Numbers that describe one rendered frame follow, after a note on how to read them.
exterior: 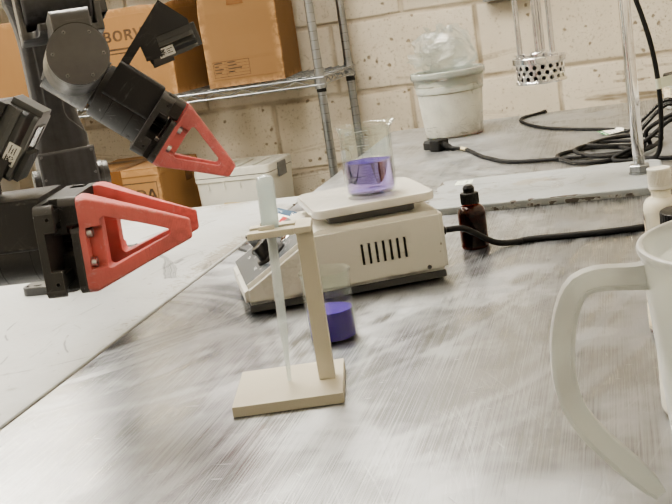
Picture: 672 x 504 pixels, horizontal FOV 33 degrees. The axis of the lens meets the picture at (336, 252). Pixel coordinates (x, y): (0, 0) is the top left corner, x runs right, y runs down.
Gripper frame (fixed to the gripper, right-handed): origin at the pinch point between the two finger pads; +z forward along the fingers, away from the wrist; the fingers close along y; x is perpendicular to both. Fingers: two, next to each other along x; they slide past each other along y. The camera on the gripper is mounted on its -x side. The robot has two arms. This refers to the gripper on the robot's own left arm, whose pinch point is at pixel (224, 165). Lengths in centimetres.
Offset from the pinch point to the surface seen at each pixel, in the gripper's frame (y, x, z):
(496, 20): 219, -69, 72
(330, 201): -7.0, -2.8, 9.9
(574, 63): 211, -70, 98
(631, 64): 18, -36, 39
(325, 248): -11.7, 1.1, 10.9
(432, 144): 76, -18, 38
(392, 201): -11.2, -6.0, 14.2
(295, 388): -37.2, 9.3, 8.6
